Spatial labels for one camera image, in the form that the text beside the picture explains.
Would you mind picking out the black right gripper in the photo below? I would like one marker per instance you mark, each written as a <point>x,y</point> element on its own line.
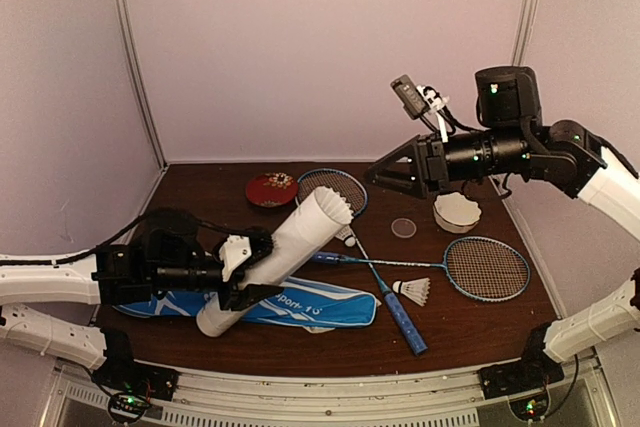
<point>432,162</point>

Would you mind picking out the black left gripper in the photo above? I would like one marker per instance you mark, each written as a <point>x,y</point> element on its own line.
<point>250,293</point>

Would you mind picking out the clear plastic tube lid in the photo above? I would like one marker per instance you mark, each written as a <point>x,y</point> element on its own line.
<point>403,228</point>

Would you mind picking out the white shuttlecock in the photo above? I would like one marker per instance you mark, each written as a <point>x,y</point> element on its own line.
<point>347,236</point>
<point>415,290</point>

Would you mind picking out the white shuttlecock tube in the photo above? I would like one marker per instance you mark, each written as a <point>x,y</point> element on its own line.
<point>321,215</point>

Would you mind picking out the white shuttlecock front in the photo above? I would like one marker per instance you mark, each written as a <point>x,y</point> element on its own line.
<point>415,290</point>

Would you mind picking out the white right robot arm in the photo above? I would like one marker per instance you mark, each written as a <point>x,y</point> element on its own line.
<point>578,163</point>

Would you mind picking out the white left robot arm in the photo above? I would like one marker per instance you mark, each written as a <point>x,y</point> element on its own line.
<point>107,275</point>

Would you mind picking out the white scalloped bowl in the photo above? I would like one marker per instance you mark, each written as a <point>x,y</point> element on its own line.
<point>455,213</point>

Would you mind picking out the blue racket bag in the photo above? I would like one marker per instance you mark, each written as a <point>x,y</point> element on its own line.
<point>312,305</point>

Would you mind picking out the blue racket near dish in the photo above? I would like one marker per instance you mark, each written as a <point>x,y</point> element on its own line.
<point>356,196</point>

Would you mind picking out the red floral dish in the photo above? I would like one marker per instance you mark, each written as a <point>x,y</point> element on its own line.
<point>271,190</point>

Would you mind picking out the blue racket on right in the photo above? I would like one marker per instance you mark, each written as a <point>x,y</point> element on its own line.
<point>481,268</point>

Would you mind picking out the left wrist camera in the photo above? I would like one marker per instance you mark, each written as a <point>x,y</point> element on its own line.
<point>170,227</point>

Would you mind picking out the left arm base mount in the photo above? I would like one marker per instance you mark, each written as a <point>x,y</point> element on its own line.
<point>132,387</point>

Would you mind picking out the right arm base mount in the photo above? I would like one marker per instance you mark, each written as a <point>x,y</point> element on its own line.
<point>525,384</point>

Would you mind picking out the right aluminium frame post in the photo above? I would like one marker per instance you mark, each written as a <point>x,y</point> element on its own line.
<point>528,13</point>

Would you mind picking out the aluminium frame post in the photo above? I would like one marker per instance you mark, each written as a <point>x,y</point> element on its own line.
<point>528,13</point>
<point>137,82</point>

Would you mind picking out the aluminium front rail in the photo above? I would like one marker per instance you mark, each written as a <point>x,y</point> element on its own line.
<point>452,397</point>

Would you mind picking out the left aluminium frame post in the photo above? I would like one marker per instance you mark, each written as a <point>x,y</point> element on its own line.
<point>137,82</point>

